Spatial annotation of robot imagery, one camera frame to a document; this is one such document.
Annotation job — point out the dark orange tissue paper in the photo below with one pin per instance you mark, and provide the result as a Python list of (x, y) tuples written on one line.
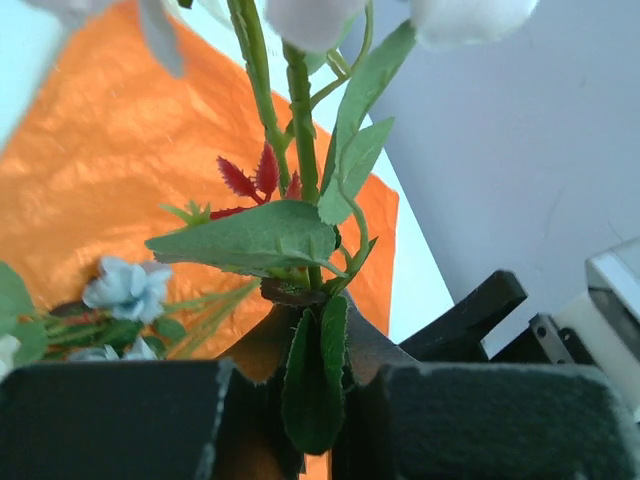
[(125, 140)]

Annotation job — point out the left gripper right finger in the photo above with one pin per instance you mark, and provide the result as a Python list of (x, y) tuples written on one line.
[(418, 420)]

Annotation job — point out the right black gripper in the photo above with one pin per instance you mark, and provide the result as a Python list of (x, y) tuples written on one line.
[(456, 336)]

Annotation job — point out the small pink rose stem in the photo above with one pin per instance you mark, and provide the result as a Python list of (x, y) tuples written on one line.
[(305, 237)]

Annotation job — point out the pink and blue flower bouquet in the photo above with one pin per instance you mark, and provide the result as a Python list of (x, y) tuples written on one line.
[(123, 314)]

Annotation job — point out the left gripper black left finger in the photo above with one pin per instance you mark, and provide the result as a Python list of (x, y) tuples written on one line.
[(189, 419)]

